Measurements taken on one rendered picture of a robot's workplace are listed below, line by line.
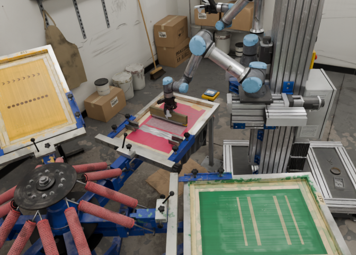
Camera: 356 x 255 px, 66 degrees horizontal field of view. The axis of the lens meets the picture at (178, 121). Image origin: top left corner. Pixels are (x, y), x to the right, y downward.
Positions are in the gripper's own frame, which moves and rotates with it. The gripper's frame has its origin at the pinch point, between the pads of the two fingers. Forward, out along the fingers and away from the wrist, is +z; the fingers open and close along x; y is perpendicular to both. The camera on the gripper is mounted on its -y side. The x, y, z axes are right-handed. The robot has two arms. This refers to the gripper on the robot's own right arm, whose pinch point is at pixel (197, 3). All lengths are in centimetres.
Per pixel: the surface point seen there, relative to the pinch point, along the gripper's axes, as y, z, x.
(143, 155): 45, -29, -138
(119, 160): 44, -18, -150
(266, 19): 127, 13, 246
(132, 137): 57, -2, -121
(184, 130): 60, -33, -95
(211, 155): 145, -28, -50
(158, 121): 60, -7, -95
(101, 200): 53, -21, -175
